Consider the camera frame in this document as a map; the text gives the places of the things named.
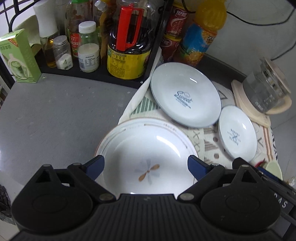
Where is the black metal kitchen rack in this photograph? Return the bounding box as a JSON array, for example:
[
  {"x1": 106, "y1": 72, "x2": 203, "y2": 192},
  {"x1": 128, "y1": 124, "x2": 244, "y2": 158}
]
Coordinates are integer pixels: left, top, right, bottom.
[{"x1": 0, "y1": 0, "x2": 174, "y2": 90}]

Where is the white plate flower pattern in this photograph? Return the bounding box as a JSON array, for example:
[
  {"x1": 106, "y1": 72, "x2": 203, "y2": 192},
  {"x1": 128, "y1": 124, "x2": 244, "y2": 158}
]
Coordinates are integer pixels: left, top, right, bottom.
[{"x1": 96, "y1": 118, "x2": 197, "y2": 197}]

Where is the glass electric kettle cream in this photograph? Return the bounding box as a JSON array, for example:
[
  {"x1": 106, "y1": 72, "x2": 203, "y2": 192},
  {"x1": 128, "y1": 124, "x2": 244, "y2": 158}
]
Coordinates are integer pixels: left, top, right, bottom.
[{"x1": 242, "y1": 57, "x2": 292, "y2": 115}]

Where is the green label sauce bottle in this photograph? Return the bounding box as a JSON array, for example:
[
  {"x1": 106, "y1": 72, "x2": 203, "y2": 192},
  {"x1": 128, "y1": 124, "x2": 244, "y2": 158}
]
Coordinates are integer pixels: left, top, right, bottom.
[{"x1": 66, "y1": 0, "x2": 92, "y2": 58}]

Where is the small white plate blue print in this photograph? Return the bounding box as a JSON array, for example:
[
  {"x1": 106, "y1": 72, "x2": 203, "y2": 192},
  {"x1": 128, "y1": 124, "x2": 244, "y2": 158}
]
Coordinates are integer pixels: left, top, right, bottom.
[{"x1": 218, "y1": 105, "x2": 257, "y2": 162}]

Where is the lower red drink can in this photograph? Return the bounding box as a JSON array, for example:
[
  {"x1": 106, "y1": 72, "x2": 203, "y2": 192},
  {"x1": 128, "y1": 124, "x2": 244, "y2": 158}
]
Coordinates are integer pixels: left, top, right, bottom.
[{"x1": 160, "y1": 34, "x2": 182, "y2": 63}]

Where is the cream kettle base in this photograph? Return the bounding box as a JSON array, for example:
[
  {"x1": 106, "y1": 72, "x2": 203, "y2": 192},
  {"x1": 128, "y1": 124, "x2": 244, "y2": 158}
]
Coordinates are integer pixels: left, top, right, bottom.
[{"x1": 231, "y1": 80, "x2": 292, "y2": 128}]

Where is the white plate Sweet print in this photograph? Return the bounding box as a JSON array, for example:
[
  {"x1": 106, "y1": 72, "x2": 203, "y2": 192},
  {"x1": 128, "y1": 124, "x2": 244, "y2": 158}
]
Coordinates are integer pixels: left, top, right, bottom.
[{"x1": 150, "y1": 62, "x2": 222, "y2": 128}]

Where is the upper red drink can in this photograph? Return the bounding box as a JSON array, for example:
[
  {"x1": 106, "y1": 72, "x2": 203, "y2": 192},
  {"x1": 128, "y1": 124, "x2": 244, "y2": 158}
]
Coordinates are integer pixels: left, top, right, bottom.
[{"x1": 165, "y1": 1, "x2": 189, "y2": 37}]

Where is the black power cable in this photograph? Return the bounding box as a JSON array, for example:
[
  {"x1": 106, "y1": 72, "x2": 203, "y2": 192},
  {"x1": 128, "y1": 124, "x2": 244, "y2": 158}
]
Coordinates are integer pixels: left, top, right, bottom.
[{"x1": 180, "y1": 0, "x2": 296, "y2": 61}]

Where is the white lid spice jar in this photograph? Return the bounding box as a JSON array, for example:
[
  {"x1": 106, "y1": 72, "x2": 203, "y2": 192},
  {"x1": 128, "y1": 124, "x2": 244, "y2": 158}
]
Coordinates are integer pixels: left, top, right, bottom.
[{"x1": 78, "y1": 21, "x2": 100, "y2": 73}]

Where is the silver lid salt shaker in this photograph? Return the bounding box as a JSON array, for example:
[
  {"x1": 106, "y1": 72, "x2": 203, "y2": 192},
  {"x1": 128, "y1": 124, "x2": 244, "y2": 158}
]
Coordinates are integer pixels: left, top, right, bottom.
[{"x1": 53, "y1": 35, "x2": 73, "y2": 70}]

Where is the orange juice bottle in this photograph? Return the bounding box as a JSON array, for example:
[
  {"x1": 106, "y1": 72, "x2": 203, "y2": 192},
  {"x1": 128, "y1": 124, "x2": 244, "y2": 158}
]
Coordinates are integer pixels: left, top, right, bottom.
[{"x1": 173, "y1": 0, "x2": 227, "y2": 67}]

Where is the green cardboard box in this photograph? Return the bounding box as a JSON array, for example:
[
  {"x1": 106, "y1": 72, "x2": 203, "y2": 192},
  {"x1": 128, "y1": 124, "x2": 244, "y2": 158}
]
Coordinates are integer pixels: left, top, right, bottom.
[{"x1": 1, "y1": 29, "x2": 41, "y2": 83}]

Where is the white cap oil dispenser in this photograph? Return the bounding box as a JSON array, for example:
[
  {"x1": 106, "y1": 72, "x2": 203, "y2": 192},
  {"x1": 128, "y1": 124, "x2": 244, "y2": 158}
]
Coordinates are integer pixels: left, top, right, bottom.
[{"x1": 33, "y1": 0, "x2": 59, "y2": 68}]

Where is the red drink can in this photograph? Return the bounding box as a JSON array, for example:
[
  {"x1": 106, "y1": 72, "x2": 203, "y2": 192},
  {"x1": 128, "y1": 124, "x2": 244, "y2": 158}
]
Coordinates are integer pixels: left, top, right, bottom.
[
  {"x1": 160, "y1": 34, "x2": 182, "y2": 63},
  {"x1": 165, "y1": 1, "x2": 189, "y2": 37}
]

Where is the pale green bowl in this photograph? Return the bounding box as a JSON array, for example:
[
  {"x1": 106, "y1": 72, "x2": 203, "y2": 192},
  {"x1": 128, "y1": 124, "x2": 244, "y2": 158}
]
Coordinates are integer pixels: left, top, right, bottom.
[{"x1": 263, "y1": 161, "x2": 283, "y2": 180}]

